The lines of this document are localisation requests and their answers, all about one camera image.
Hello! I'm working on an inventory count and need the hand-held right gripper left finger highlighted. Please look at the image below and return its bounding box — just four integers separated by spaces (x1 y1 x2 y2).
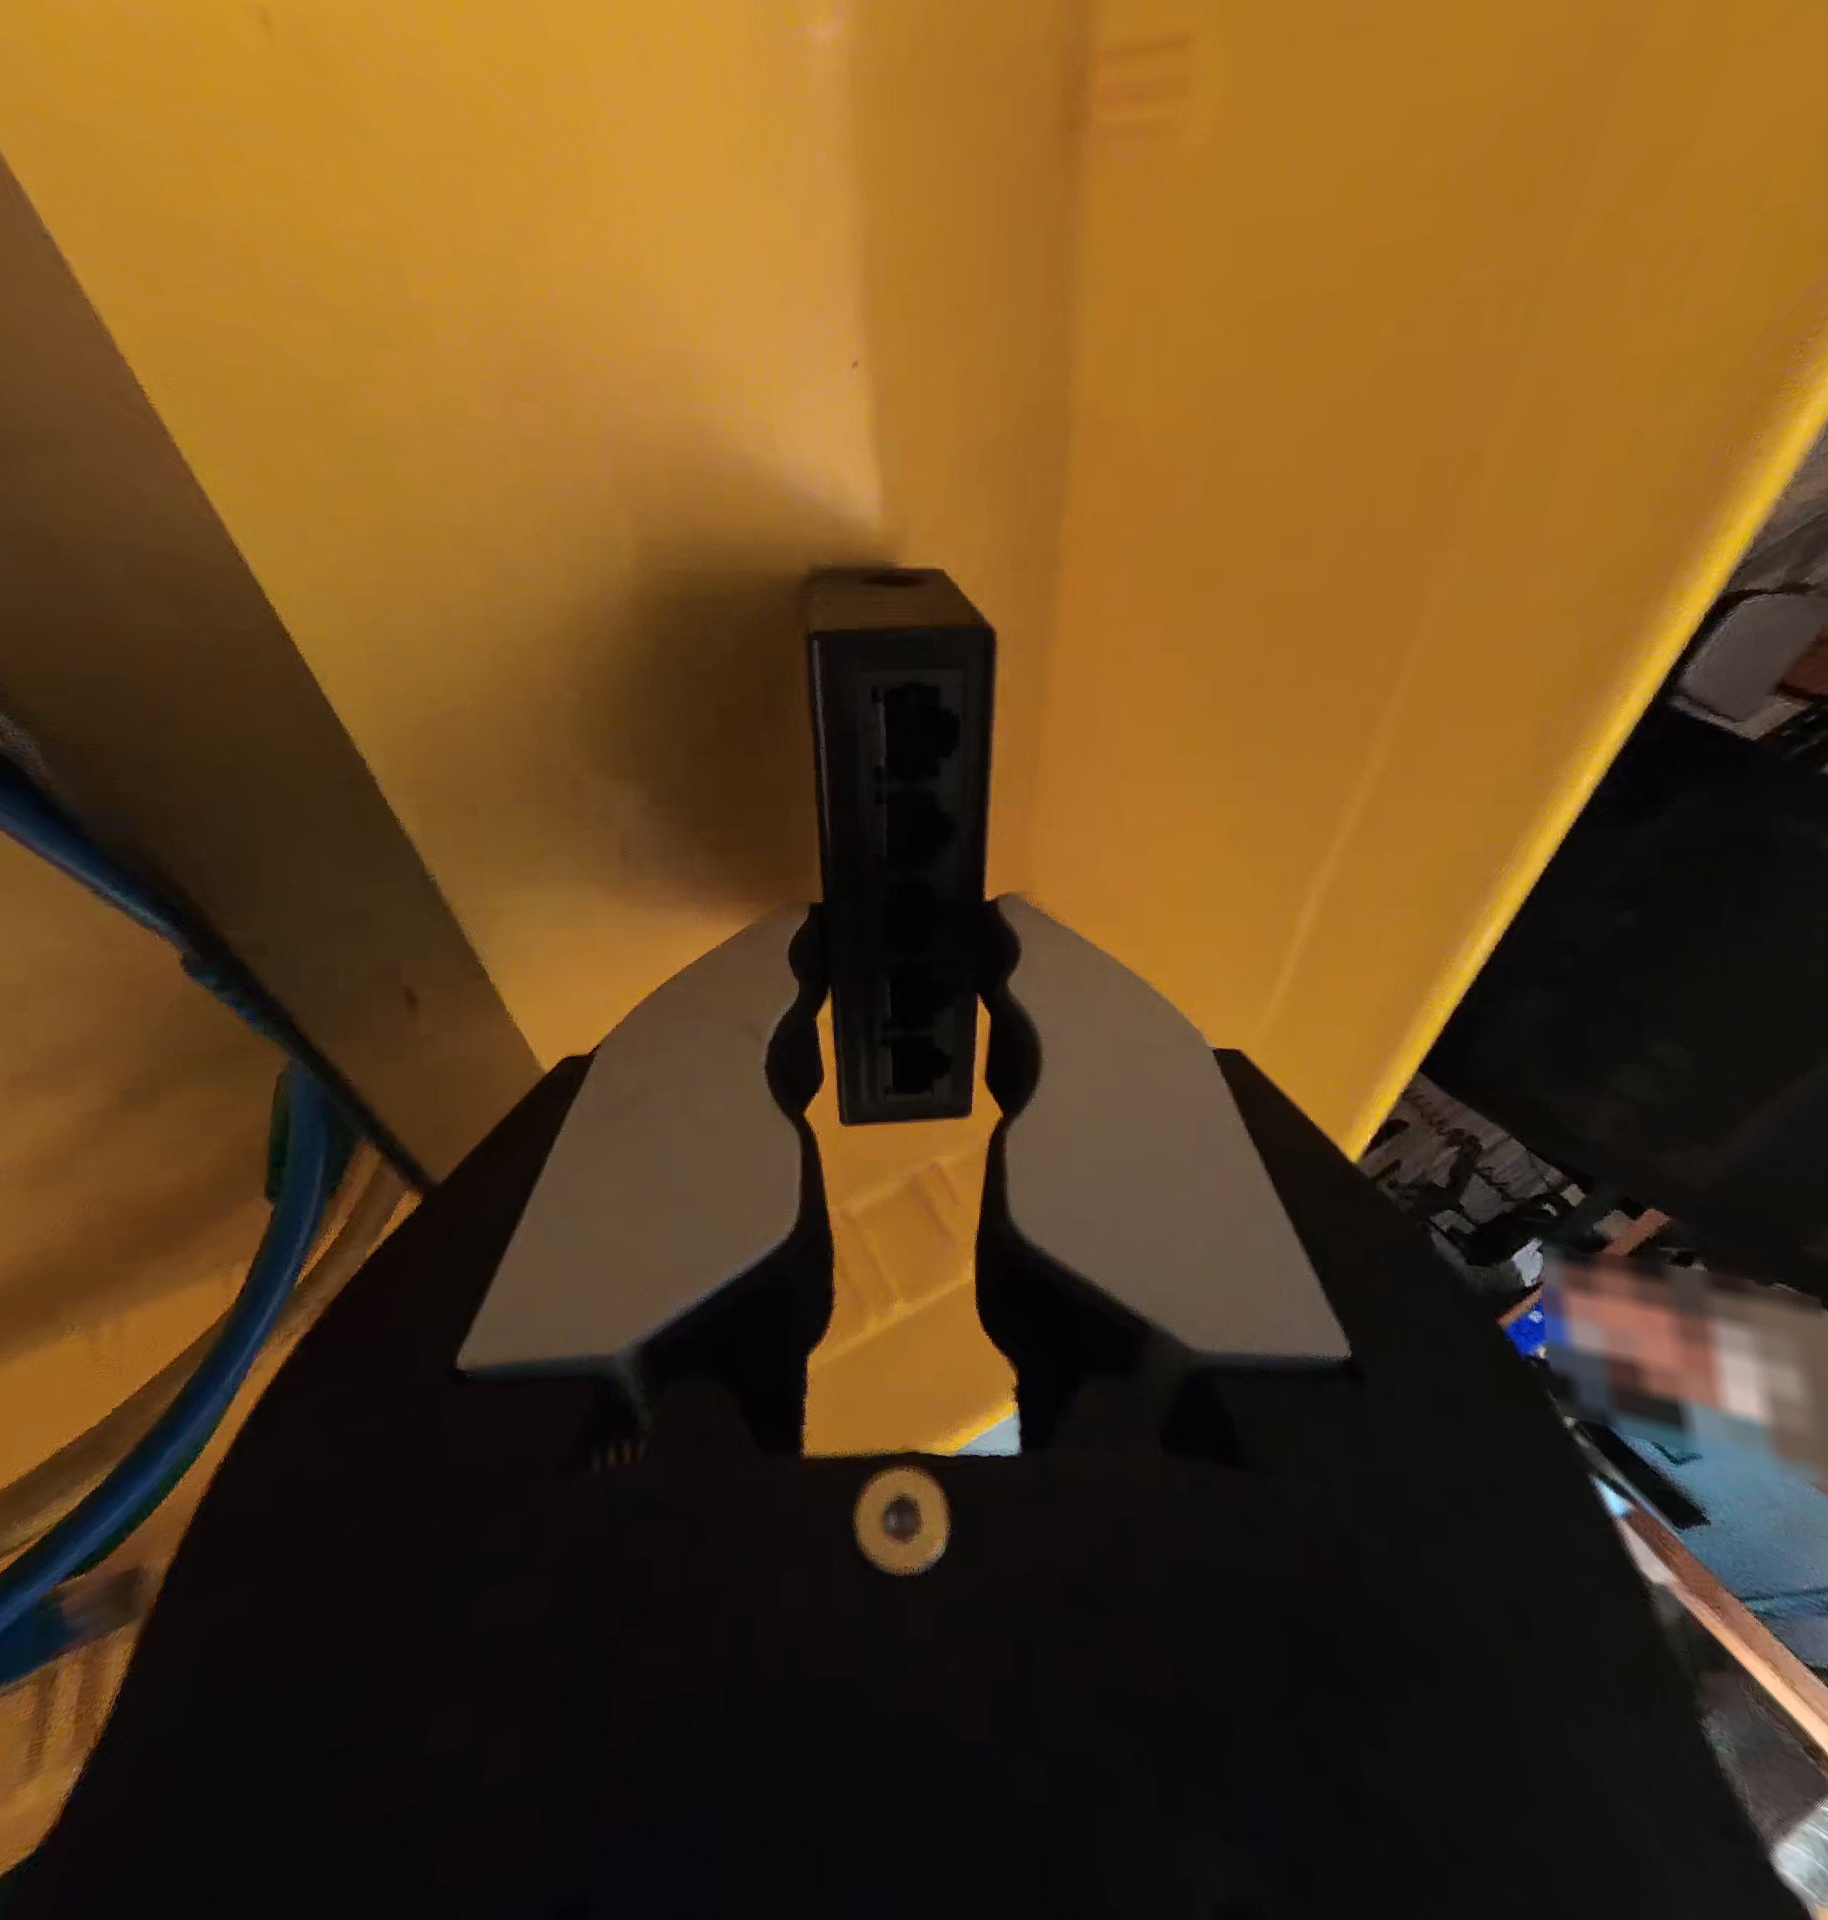
457 905 833 1459

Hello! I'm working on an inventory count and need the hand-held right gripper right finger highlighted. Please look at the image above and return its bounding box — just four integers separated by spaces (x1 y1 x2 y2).
972 893 1355 1456

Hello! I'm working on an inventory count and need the yellow plastic bin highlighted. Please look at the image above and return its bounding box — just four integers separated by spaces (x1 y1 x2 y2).
0 0 1828 1908

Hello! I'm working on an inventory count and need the black panel stand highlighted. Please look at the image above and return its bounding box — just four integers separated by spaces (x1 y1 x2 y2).
1422 706 1828 1322

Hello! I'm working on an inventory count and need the blue ethernet cable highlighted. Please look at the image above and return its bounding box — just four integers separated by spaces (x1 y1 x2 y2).
0 736 354 1698

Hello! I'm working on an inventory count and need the black network switch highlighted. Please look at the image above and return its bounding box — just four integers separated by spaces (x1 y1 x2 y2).
806 568 998 1127

